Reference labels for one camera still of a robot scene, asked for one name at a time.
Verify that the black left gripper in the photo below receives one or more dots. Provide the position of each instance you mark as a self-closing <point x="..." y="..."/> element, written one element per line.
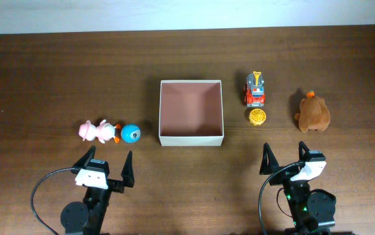
<point x="113" y="185"/>

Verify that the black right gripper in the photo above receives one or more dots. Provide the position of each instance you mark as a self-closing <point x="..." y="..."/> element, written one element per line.
<point x="285" y="175"/>

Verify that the yellow round toy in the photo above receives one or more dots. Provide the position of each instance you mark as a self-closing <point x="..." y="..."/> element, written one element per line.
<point x="257" y="116"/>

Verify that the brown plush toy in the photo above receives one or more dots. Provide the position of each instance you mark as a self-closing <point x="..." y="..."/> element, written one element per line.
<point x="313" y="113"/>

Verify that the red grey toy fire truck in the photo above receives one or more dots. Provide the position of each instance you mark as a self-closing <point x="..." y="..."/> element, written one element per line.
<point x="254" y="92"/>

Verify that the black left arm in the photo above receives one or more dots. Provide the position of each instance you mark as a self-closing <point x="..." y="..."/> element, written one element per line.
<point x="86" y="217"/>

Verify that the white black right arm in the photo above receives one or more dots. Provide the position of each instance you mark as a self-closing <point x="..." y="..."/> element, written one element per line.
<point x="312" y="210"/>

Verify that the pink white duck toy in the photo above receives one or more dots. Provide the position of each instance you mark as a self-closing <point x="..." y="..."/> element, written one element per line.
<point x="104" y="131"/>

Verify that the blue ball toy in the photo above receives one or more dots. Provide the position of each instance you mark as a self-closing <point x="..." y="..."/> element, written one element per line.
<point x="130" y="133"/>

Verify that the white cardboard box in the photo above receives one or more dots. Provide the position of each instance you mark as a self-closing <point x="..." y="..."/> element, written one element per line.
<point x="191" y="113"/>

